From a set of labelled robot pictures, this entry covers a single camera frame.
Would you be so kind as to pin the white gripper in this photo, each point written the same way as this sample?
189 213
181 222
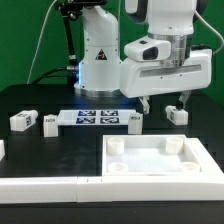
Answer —
144 79

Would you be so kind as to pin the white square table top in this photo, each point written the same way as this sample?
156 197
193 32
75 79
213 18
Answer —
152 155

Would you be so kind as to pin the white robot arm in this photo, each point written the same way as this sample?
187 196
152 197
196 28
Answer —
162 61

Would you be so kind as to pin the white L-shaped fence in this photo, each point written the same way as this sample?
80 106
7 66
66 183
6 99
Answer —
187 186

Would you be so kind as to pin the white part left edge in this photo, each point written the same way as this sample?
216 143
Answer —
2 150

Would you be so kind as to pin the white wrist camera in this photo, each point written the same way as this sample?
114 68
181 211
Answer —
147 49

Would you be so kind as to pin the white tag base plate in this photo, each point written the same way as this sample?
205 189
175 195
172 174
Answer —
94 117

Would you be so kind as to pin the black camera stand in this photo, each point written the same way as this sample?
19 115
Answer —
71 10

